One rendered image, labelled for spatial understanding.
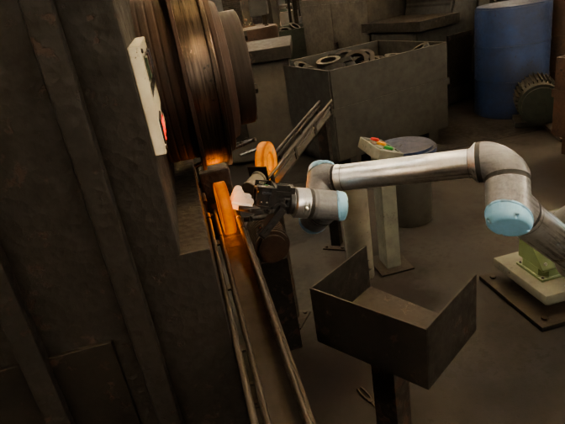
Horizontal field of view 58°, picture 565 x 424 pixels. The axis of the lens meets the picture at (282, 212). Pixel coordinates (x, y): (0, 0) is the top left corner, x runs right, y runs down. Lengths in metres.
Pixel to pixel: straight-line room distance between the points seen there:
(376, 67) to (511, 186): 2.33
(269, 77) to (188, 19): 2.88
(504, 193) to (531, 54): 3.23
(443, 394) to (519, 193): 0.74
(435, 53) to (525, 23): 0.85
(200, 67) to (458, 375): 1.33
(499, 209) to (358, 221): 0.93
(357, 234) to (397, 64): 1.77
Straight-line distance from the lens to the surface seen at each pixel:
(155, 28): 1.20
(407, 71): 3.84
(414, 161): 1.57
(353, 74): 3.56
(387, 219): 2.36
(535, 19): 4.60
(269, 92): 4.04
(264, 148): 1.85
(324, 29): 5.75
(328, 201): 1.50
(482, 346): 2.05
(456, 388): 1.88
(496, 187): 1.47
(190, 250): 0.97
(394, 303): 1.20
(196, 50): 1.14
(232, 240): 1.46
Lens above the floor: 1.29
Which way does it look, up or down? 24 degrees down
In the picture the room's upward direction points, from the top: 9 degrees counter-clockwise
